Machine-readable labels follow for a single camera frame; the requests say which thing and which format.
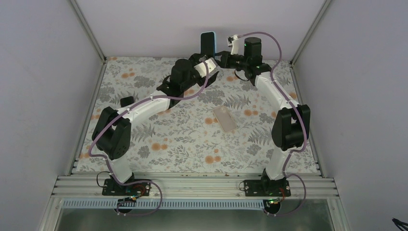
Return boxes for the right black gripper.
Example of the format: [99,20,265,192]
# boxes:
[211,51,249,71]

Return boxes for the light blue phone case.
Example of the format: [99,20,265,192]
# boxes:
[212,31,217,57]

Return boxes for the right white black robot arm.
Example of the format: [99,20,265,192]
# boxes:
[216,35,310,196]

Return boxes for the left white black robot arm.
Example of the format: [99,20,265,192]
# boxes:
[91,54,218,195]

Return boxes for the floral patterned table mat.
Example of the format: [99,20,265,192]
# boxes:
[78,56,320,175]

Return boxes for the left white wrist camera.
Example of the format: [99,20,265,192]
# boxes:
[194,58,218,77]

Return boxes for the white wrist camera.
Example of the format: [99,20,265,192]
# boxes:
[194,58,218,77]
[227,35,239,55]

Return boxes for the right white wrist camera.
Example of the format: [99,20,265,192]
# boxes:
[227,35,239,55]

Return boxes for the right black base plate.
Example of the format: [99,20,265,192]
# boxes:
[244,178,291,197]

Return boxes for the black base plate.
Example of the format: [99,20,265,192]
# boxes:
[244,178,291,197]
[102,179,151,197]

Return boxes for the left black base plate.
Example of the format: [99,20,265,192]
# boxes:
[102,179,151,197]

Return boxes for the aluminium rail frame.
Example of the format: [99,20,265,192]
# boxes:
[37,0,351,231]

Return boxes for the black cable bottom right corner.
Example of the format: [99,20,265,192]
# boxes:
[392,218,408,231]

